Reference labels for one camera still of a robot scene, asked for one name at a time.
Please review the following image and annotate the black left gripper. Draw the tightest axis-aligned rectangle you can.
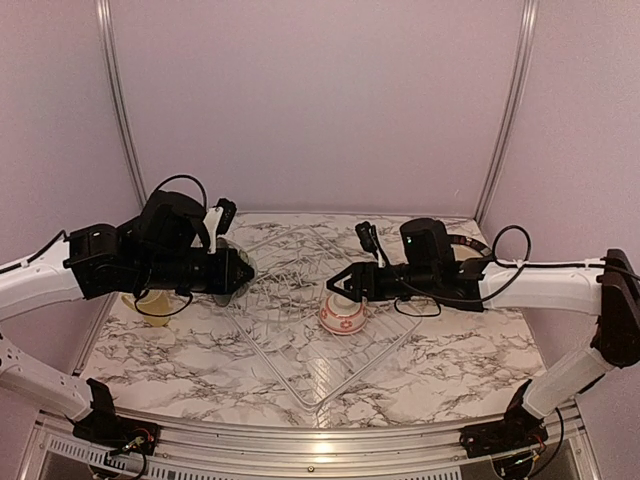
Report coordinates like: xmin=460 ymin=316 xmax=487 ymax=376
xmin=135 ymin=246 xmax=254 ymax=295

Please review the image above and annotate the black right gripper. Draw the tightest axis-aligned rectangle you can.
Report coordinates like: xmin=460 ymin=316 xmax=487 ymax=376
xmin=326 ymin=262 xmax=438 ymax=303

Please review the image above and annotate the white bowl with red pattern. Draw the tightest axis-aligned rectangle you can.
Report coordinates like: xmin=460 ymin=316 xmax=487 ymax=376
xmin=318 ymin=293 xmax=370 ymax=335

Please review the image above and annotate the yellow mug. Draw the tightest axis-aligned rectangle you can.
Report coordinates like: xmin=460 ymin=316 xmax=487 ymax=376
xmin=121 ymin=290 xmax=174 ymax=327

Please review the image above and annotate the large black rimmed cream plate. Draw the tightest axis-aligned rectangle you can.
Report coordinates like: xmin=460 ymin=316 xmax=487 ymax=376
xmin=449 ymin=234 xmax=493 ymax=261

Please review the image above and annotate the green bowl with flower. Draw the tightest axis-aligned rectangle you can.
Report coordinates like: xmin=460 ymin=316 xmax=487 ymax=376
xmin=213 ymin=236 xmax=258 ymax=308

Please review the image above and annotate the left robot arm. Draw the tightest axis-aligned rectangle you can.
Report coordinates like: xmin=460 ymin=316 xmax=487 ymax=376
xmin=1 ymin=190 xmax=255 ymax=445

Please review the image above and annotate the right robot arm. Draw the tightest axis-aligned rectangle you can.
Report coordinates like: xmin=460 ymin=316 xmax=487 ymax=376
xmin=326 ymin=218 xmax=639 ymax=448

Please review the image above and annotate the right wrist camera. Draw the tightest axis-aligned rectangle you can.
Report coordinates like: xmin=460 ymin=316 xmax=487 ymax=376
xmin=355 ymin=221 xmax=388 ymax=268

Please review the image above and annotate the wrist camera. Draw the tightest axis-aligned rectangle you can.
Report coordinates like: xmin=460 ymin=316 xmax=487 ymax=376
xmin=204 ymin=198 xmax=237 ymax=254
xmin=355 ymin=221 xmax=388 ymax=268

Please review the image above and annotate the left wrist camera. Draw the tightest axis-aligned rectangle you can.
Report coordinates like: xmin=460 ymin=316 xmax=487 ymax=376
xmin=204 ymin=198 xmax=237 ymax=254

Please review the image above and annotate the white wire dish rack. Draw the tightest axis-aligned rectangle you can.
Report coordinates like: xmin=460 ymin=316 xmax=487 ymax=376
xmin=226 ymin=226 xmax=421 ymax=411

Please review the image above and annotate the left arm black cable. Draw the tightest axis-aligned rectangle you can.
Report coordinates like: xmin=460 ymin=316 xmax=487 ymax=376
xmin=132 ymin=173 xmax=211 ymax=316

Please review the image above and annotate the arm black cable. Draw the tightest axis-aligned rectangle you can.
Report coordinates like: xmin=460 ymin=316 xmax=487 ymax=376
xmin=132 ymin=173 xmax=211 ymax=316
xmin=369 ymin=225 xmax=640 ymax=319

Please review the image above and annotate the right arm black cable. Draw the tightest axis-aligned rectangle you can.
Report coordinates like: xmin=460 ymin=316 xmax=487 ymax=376
xmin=369 ymin=225 xmax=640 ymax=319

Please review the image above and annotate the front aluminium rail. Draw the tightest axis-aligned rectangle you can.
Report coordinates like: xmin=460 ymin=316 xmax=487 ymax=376
xmin=34 ymin=399 xmax=591 ymax=480

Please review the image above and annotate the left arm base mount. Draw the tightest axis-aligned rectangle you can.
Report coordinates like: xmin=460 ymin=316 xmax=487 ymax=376
xmin=71 ymin=379 xmax=159 ymax=456

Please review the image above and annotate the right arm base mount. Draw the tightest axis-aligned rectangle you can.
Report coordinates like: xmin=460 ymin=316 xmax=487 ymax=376
xmin=459 ymin=380 xmax=548 ymax=458

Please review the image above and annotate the left aluminium frame post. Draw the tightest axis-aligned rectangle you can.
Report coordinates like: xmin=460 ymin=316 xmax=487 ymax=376
xmin=95 ymin=0 xmax=148 ymax=209

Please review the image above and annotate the aluminium frame post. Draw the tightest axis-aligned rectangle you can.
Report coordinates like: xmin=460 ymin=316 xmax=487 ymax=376
xmin=474 ymin=0 xmax=540 ymax=225
xmin=95 ymin=0 xmax=148 ymax=209

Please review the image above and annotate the right aluminium frame post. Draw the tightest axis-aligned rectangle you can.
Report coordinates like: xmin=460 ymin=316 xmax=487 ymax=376
xmin=474 ymin=0 xmax=540 ymax=225

